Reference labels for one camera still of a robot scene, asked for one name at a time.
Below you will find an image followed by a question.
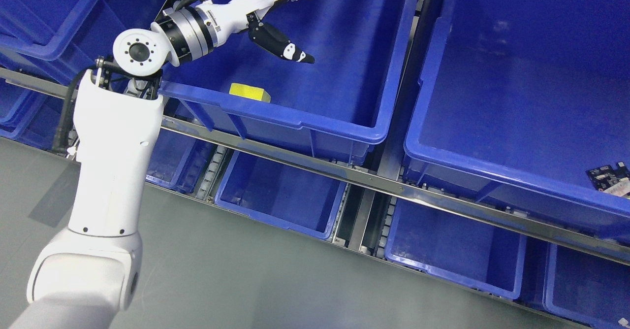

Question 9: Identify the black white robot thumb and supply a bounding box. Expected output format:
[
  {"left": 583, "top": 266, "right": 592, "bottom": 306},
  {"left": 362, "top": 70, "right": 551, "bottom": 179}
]
[{"left": 247, "top": 15, "right": 315, "bottom": 64}]

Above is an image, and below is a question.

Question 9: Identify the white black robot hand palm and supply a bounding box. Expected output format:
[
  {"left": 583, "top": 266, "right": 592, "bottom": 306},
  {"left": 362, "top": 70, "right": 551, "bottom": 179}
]
[{"left": 196, "top": 0, "right": 281, "bottom": 47}]

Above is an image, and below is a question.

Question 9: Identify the yellow foam block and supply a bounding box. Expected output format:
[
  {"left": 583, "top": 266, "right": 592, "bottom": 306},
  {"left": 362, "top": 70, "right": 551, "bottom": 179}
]
[{"left": 229, "top": 83, "right": 271, "bottom": 103}]

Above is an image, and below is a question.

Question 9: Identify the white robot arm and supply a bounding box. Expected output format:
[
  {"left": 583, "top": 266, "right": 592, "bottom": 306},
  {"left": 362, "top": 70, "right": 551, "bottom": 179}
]
[{"left": 11, "top": 0, "right": 315, "bottom": 329}]

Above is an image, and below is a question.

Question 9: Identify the steel roller shelf rack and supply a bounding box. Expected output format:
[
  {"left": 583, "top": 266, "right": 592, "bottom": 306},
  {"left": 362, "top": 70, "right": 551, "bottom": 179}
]
[{"left": 1, "top": 60, "right": 629, "bottom": 329}]

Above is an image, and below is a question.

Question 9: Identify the blue plastic bin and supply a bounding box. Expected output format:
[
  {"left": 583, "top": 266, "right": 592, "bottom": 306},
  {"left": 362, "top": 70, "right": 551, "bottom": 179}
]
[
  {"left": 384, "top": 199, "right": 527, "bottom": 300},
  {"left": 542, "top": 244, "right": 630, "bottom": 329},
  {"left": 0, "top": 0, "right": 167, "bottom": 84},
  {"left": 403, "top": 0, "right": 630, "bottom": 245},
  {"left": 160, "top": 0, "right": 417, "bottom": 165},
  {"left": 214, "top": 152, "right": 347, "bottom": 240}
]

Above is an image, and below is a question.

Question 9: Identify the green circuit board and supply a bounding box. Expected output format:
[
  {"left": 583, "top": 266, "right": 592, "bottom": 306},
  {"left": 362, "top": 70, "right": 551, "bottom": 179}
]
[{"left": 586, "top": 162, "right": 630, "bottom": 199}]

